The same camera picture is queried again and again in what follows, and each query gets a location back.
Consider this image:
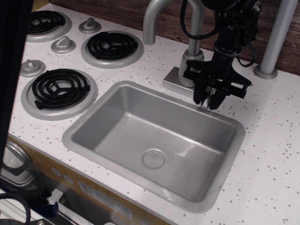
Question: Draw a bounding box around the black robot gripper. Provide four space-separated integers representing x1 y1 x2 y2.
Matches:
184 45 251 110

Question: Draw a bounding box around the silver faucet lever handle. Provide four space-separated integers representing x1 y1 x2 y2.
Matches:
200 86 217 109

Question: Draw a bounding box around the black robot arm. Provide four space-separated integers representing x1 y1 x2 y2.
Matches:
180 0 262 110

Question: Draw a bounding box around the grey vertical support pole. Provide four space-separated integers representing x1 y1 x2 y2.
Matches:
254 0 298 80

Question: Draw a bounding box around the silver toy faucet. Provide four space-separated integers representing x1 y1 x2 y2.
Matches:
143 0 204 99

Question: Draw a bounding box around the grey plastic sink basin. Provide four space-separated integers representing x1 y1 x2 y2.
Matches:
62 81 246 213

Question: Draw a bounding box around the back right stove burner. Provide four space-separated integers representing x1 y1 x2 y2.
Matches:
81 31 144 69

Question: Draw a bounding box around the stove burner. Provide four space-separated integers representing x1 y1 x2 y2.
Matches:
21 69 98 121
26 10 72 43
81 31 144 69

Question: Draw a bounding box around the silver knob back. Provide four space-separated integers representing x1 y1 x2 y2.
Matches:
78 17 101 34

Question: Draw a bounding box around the silver knob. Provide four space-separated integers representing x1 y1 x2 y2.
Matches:
20 60 46 77
78 17 101 34
51 36 76 54

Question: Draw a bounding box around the silver knob middle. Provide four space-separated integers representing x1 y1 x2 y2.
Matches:
51 36 76 54

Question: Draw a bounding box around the front right stove burner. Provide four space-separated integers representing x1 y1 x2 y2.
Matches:
21 69 98 121

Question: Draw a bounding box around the back left stove burner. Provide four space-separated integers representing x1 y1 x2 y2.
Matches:
26 10 72 43

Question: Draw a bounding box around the silver knob front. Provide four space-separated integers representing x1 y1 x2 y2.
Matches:
20 60 46 77

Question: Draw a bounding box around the silver round oven dial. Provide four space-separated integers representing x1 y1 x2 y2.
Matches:
3 141 31 176

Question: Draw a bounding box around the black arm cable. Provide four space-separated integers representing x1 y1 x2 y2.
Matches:
180 0 223 39

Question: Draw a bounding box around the black cable lower left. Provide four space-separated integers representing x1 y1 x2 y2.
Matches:
0 190 36 223

